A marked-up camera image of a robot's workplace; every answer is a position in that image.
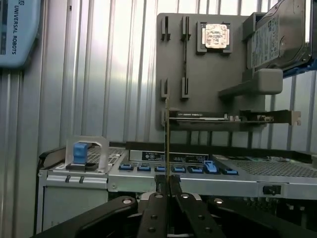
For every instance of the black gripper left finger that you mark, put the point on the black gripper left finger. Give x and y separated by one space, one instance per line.
151 218

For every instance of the blue disk caddy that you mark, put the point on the blue disk caddy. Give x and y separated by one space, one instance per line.
299 68

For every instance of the silver hard disk drive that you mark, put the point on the silver hard disk drive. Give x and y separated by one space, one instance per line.
277 37

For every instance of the blue case latch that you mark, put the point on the blue case latch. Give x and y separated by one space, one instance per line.
79 153

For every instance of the silver open PC case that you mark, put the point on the silver open PC case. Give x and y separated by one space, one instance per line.
223 183

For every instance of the black labelled power supply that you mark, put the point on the black labelled power supply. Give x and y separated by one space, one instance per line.
183 156

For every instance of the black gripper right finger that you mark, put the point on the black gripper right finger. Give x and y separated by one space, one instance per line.
190 218

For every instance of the black graphics card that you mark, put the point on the black graphics card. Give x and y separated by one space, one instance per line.
203 115

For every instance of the silver CPU chip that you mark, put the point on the silver CPU chip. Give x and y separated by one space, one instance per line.
215 35

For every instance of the blue expansion slot clip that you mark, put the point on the blue expansion slot clip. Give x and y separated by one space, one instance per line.
178 169
143 168
160 169
229 171
195 170
126 167

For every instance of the grey parts rack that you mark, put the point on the grey parts rack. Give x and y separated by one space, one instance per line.
210 81

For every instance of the blue raised slot clip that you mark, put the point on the blue raised slot clip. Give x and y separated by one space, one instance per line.
211 166

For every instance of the blue latch in metal bracket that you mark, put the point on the blue latch in metal bracket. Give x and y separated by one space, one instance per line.
104 153

